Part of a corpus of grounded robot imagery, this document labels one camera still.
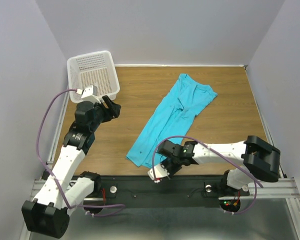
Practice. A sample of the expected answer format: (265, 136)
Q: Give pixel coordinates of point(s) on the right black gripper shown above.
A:
(170, 164)

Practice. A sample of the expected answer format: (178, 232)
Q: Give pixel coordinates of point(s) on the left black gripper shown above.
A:
(106, 110)

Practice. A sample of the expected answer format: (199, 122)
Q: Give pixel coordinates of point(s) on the turquoise t shirt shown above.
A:
(173, 117)

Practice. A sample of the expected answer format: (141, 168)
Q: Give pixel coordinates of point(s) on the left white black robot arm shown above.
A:
(49, 212)

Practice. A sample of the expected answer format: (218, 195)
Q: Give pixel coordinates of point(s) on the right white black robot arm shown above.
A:
(254, 161)

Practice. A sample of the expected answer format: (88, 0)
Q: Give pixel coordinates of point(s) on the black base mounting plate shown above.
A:
(139, 191)

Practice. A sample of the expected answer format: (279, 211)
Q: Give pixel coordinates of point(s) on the white plastic perforated basket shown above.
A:
(95, 68)

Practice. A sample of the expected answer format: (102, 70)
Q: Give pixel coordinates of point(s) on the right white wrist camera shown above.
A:
(157, 173)

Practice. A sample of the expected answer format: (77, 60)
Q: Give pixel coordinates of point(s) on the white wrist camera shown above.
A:
(89, 94)
(157, 173)

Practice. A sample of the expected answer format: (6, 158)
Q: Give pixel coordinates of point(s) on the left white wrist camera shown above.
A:
(89, 94)

